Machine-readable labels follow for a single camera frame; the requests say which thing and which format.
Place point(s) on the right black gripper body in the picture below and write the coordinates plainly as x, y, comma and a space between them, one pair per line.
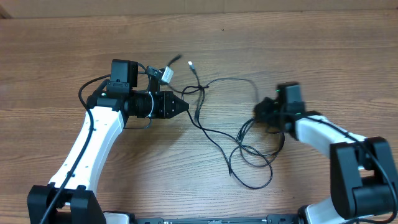
270, 112

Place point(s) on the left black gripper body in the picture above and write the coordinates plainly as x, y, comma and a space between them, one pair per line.
161, 104

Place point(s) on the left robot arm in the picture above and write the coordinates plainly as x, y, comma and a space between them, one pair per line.
130, 89

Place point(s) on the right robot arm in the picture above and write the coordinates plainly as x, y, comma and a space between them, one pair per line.
363, 174

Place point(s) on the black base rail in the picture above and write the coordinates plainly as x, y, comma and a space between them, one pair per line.
214, 221

